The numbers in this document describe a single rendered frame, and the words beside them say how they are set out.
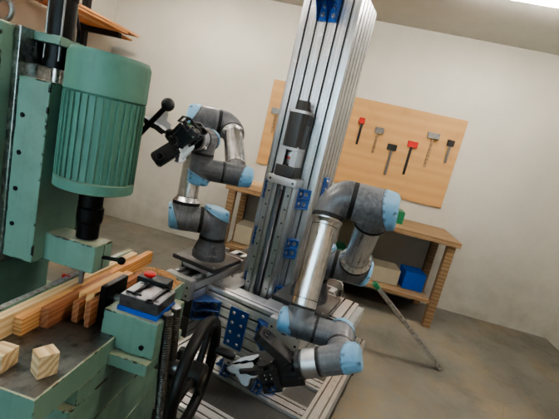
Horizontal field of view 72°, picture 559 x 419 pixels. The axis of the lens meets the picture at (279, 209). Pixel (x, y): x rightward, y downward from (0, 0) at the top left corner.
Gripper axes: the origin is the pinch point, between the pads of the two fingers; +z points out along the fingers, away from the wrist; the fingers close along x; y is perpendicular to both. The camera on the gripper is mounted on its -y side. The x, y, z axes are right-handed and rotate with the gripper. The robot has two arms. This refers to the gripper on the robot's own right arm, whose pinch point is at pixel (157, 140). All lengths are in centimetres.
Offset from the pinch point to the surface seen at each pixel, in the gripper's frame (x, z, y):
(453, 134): 85, -322, 123
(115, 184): 6.1, 16.2, -8.0
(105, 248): 14.5, 11.8, -23.8
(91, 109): -7.4, 20.2, 0.8
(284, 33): -104, -321, 57
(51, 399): 35, 40, -31
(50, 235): 4.3, 15.7, -30.3
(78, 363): 33, 33, -29
